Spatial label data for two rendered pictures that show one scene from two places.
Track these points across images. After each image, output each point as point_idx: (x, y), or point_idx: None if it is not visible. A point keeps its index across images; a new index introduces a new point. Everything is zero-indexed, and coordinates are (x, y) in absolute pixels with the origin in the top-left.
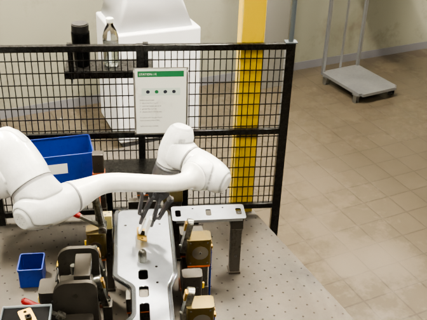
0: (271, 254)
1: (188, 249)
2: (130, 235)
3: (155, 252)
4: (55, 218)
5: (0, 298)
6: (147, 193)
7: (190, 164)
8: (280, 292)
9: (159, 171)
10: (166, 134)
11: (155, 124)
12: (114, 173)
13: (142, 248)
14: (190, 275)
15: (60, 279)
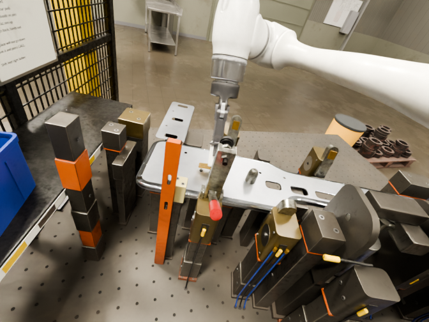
0: (165, 136)
1: (236, 145)
2: (201, 179)
3: (237, 167)
4: None
5: None
6: (126, 141)
7: (290, 33)
8: (206, 146)
9: (242, 68)
10: (244, 2)
11: (21, 54)
12: (369, 55)
13: (228, 176)
14: (268, 156)
15: (422, 244)
